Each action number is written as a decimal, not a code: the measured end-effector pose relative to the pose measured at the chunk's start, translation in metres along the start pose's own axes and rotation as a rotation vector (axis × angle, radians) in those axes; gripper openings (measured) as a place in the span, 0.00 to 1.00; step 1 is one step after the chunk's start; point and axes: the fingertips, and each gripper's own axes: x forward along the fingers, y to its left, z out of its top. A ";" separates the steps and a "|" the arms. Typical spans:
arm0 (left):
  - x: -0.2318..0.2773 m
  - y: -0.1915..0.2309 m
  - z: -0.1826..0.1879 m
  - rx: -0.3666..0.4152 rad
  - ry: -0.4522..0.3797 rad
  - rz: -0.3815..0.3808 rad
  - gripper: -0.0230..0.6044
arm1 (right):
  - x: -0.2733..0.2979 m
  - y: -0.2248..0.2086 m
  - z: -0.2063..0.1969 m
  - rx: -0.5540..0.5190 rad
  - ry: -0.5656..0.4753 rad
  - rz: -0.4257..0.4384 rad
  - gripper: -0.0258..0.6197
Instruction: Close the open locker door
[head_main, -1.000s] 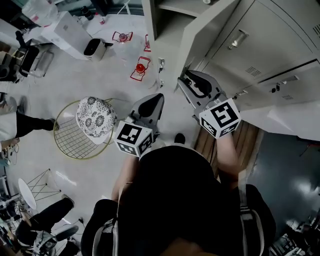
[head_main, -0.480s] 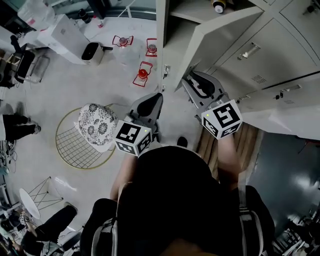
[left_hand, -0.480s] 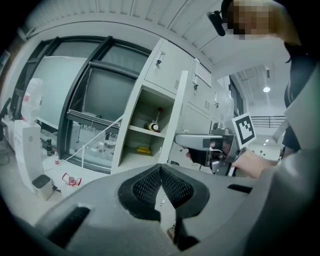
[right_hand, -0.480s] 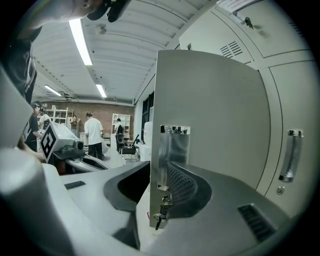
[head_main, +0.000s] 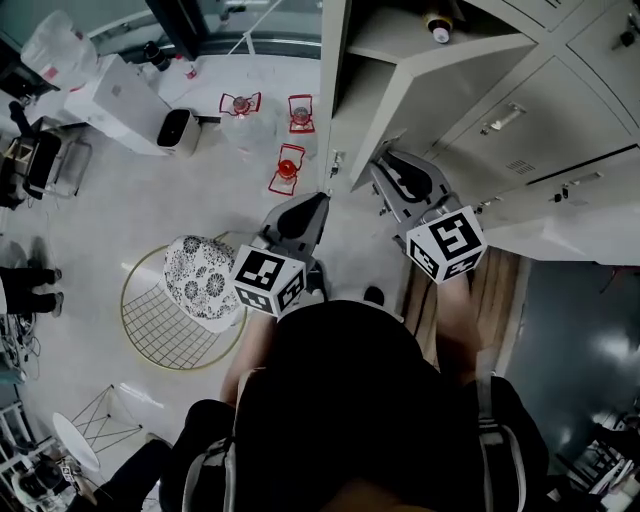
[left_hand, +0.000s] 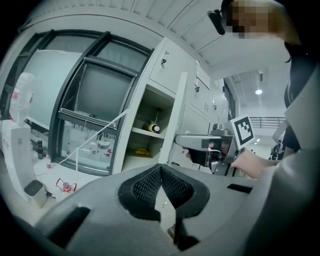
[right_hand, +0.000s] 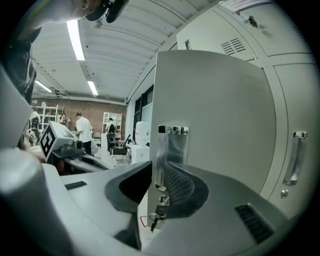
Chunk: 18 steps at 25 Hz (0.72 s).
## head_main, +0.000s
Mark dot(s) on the person's right forearm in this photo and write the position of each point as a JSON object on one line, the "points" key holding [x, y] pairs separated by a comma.
{"points": [[457, 325]]}

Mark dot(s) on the white cardboard box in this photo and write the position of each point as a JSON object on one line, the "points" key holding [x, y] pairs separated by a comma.
{"points": [[120, 95]]}

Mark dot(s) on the brown bottle white cap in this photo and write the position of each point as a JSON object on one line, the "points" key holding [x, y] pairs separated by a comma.
{"points": [[439, 22]]}

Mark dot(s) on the wooden plank platform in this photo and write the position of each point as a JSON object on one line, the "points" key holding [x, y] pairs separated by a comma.
{"points": [[500, 280]]}

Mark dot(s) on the grey metal locker cabinet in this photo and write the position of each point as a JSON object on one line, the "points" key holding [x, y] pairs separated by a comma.
{"points": [[550, 125]]}

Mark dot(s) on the black chair metal frame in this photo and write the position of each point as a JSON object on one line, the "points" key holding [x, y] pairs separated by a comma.
{"points": [[42, 160]]}

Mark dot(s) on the white metal rack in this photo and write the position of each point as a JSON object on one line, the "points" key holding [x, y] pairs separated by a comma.
{"points": [[12, 415]]}

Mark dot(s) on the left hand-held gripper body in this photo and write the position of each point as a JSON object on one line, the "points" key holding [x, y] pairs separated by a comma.
{"points": [[265, 280]]}

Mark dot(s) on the small bottle red label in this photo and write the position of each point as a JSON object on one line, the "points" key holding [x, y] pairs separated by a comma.
{"points": [[190, 70]]}

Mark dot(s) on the person's left forearm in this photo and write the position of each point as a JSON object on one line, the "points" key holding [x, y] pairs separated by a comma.
{"points": [[247, 355]]}

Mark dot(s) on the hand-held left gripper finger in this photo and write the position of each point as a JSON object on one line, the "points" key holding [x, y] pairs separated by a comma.
{"points": [[277, 225], [317, 227]]}

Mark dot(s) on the person's black shirt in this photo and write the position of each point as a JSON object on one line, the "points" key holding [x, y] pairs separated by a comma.
{"points": [[360, 410]]}

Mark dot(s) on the white metal stand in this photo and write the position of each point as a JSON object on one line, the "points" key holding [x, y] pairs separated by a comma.
{"points": [[249, 42]]}

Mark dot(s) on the large white box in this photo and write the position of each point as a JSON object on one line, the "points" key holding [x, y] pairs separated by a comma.
{"points": [[590, 245]]}

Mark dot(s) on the beige bin black opening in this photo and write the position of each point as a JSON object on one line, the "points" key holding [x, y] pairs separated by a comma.
{"points": [[172, 127]]}

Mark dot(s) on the black flask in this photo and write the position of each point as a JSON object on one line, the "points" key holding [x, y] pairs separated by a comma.
{"points": [[156, 56]]}

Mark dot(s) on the clear plastic bag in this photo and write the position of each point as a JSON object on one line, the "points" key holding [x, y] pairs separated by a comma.
{"points": [[55, 45]]}

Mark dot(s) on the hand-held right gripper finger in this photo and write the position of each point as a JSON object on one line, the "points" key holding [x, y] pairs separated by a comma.
{"points": [[392, 200], [440, 192]]}

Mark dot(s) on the white round side table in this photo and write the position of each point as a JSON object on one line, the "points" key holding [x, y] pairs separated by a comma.
{"points": [[75, 440]]}

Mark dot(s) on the grey locker door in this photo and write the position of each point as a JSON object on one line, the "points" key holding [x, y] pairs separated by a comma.
{"points": [[450, 100]]}

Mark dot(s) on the black metal stand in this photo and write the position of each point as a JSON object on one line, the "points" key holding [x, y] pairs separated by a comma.
{"points": [[600, 450]]}

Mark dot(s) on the person's black shoe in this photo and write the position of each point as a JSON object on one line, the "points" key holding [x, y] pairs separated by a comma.
{"points": [[374, 296]]}

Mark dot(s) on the water jug with red cap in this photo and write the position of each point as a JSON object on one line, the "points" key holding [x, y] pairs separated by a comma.
{"points": [[286, 169]]}

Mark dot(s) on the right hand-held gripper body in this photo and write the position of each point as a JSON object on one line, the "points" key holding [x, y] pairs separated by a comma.
{"points": [[445, 245]]}

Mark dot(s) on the floral patterned cushion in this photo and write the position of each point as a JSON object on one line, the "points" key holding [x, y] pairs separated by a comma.
{"points": [[200, 280]]}

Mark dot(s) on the small wooden box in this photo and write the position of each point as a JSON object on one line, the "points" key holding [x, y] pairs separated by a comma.
{"points": [[20, 150]]}

